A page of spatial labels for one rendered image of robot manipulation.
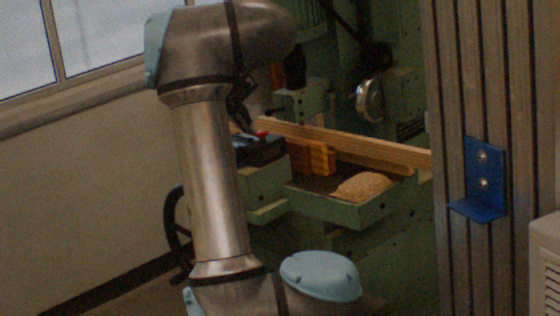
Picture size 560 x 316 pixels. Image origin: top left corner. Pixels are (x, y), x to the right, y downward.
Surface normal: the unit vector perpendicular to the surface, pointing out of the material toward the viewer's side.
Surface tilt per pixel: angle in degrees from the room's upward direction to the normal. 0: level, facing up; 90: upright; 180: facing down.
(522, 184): 90
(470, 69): 90
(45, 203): 90
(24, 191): 90
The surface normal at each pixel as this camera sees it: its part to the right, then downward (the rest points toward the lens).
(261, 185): 0.71, 0.17
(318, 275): 0.00, -0.94
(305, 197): -0.70, 0.34
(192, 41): 0.10, -0.05
